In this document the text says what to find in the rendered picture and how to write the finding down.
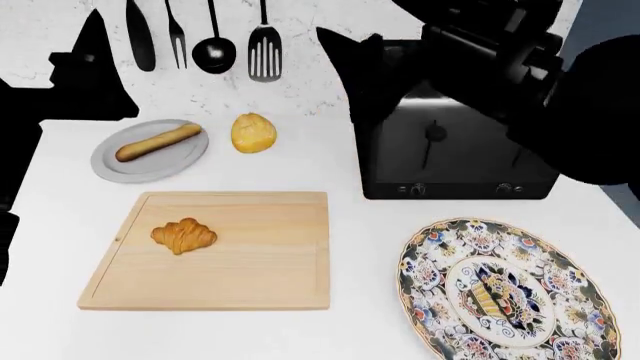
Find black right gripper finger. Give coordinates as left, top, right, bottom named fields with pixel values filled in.
left=316, top=26, right=396, bottom=127
left=363, top=33, right=426, bottom=108

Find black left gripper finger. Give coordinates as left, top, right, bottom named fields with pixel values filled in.
left=48, top=6, right=123, bottom=88

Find golden brown croissant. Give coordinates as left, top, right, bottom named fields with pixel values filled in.
left=150, top=216, right=219, bottom=257

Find light wooden cutting board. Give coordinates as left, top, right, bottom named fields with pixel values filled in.
left=76, top=191, right=331, bottom=312

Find black hanging meat fork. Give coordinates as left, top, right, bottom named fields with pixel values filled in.
left=164, top=0, right=189, bottom=70

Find black hanging slotted turner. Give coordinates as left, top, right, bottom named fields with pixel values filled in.
left=247, top=0, right=284, bottom=84

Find long brown bread stick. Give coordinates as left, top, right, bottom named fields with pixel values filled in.
left=115, top=123, right=203, bottom=164

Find black two-slot toaster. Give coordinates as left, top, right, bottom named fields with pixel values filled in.
left=359, top=39, right=561, bottom=201

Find round yellow bun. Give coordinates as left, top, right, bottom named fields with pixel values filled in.
left=230, top=112, right=279, bottom=155

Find round grey plate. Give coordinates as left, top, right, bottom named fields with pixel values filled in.
left=90, top=118, right=211, bottom=185

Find black hanging ladle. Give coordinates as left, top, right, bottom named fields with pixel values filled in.
left=191, top=0, right=237, bottom=74

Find ornate floral patterned plate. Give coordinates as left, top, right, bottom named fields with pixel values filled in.
left=397, top=216, right=623, bottom=360

